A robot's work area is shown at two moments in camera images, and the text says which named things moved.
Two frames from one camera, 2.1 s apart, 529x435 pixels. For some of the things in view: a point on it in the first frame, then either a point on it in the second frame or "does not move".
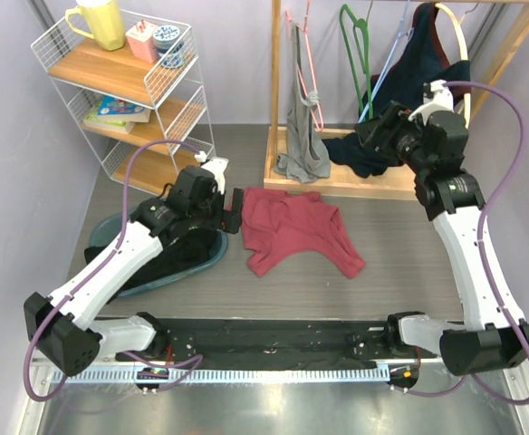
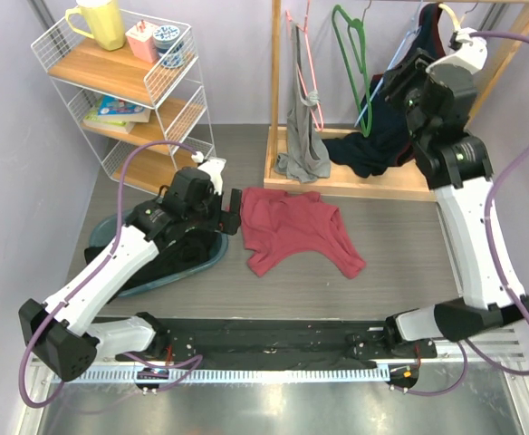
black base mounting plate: x=275 y=343 does not move
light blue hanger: x=407 y=33 to x=387 y=72
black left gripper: x=227 y=221 does not move
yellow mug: x=104 y=19 does not move
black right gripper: x=394 y=119 to x=411 y=72
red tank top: x=275 y=222 does not move
